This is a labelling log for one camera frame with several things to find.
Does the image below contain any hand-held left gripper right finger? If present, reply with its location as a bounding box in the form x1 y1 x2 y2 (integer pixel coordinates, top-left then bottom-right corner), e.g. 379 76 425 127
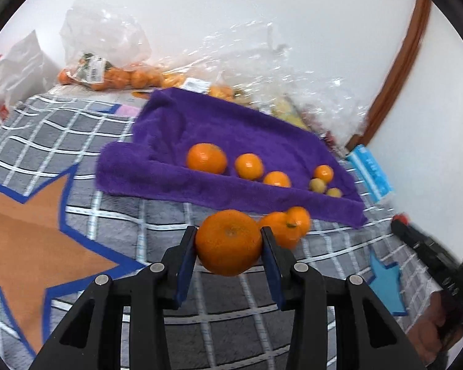
259 226 427 370

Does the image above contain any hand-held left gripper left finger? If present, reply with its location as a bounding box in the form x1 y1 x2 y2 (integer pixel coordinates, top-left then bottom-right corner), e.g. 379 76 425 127
29 225 199 370

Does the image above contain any white printed shopping bag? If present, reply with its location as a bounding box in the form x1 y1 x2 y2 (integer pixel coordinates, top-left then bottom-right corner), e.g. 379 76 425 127
0 30 55 139

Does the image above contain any grey checked star blanket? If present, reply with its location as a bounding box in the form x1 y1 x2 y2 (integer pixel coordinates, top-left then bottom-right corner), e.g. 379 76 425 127
0 92 444 370

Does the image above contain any labelled plastic bag of oranges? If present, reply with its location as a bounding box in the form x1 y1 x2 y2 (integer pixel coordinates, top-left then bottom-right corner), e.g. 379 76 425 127
57 2 163 92

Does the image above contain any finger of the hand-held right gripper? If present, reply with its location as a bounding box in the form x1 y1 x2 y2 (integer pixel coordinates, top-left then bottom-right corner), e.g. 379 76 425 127
390 220 422 248

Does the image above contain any blue tissue packet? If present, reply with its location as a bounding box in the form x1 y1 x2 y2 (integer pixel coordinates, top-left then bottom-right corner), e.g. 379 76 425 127
346 144 394 203

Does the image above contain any large orange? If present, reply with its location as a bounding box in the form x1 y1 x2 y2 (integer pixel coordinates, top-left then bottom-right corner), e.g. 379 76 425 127
195 210 264 277

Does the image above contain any brown wooden door frame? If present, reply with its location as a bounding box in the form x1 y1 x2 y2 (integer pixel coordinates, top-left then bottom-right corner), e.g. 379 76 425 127
344 0 433 148

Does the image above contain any person's right hand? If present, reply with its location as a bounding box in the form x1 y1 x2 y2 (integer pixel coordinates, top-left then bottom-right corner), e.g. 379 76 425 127
408 288 461 365

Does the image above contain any clear plastic bag of oranges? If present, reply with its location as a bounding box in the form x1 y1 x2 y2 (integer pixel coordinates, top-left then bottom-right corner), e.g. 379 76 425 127
160 18 292 103

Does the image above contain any printed newspaper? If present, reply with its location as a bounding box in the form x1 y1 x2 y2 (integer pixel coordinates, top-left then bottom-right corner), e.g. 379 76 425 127
46 84 157 105

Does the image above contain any purple towel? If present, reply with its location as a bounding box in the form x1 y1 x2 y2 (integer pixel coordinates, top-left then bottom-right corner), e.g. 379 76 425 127
96 87 368 230

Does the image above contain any clear bag of yellow fruit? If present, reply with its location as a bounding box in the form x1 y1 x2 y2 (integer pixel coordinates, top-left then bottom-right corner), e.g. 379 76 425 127
255 71 368 148

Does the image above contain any small orange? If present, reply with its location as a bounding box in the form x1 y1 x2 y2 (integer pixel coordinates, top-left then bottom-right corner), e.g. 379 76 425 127
314 165 335 183

